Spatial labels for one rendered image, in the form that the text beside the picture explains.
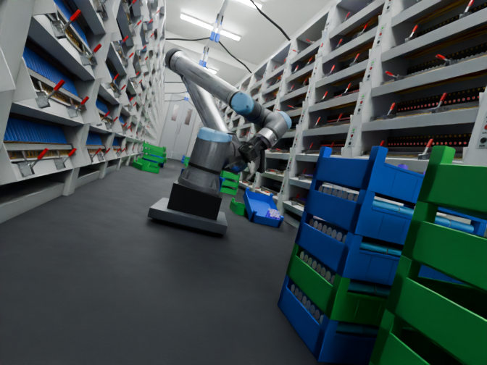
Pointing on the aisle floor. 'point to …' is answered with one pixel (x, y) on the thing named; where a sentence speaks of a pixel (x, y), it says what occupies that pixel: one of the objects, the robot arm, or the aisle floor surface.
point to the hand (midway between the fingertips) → (235, 175)
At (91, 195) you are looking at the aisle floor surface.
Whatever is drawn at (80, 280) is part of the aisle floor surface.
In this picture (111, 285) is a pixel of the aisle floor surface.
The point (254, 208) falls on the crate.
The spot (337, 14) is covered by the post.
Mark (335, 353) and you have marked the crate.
